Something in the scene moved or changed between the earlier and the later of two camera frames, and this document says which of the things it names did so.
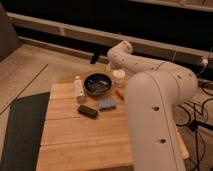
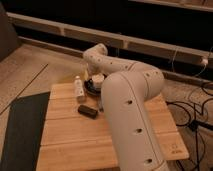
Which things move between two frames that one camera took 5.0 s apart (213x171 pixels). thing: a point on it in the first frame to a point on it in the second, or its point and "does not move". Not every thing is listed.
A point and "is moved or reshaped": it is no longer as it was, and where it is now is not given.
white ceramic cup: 119,76 is moved or reshaped
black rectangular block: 83,109 does not move
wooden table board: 73,142 does not move
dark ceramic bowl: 97,84 does not move
